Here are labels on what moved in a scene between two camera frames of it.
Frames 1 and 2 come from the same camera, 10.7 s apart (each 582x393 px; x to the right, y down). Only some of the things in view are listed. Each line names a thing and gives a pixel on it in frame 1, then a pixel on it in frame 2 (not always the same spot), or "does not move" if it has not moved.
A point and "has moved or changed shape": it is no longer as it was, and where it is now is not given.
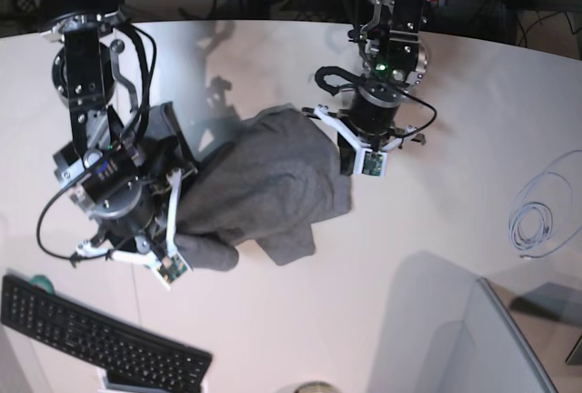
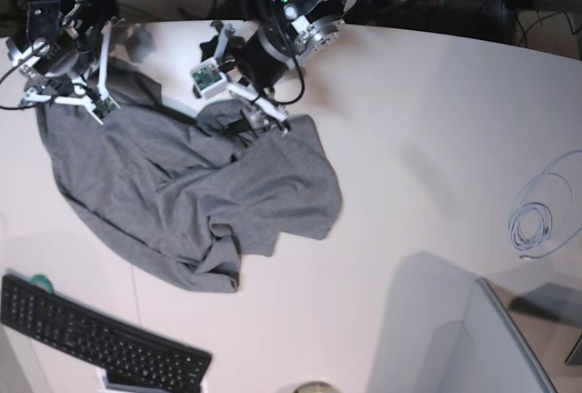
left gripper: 133,186 -> 71,70
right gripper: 369,124 -> 258,65
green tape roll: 43,282 does not move
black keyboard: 135,358 does not move
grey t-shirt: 266,179 has moved or changed shape
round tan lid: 316,387 does not move
